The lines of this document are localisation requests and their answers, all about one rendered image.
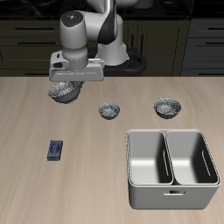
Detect medium grey speckled bowl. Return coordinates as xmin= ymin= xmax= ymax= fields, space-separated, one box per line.
xmin=152 ymin=96 xmax=182 ymax=120

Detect small grey speckled bowl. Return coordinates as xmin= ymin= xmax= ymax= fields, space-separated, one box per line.
xmin=98 ymin=102 xmax=122 ymax=121

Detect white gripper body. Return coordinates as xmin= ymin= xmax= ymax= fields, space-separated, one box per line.
xmin=48 ymin=58 xmax=106 ymax=83

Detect white two-bin basket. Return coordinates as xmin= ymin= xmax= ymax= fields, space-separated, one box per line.
xmin=125 ymin=129 xmax=221 ymax=211

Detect dark kitchen cupboards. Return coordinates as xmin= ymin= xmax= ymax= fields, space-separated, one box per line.
xmin=0 ymin=0 xmax=224 ymax=78

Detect large grey speckled bowl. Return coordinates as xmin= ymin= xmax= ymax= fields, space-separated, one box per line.
xmin=47 ymin=80 xmax=82 ymax=104

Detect small dark blue box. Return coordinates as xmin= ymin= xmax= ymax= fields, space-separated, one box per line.
xmin=46 ymin=139 xmax=64 ymax=162

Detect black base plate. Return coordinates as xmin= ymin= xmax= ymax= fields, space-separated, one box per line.
xmin=87 ymin=46 xmax=147 ymax=74

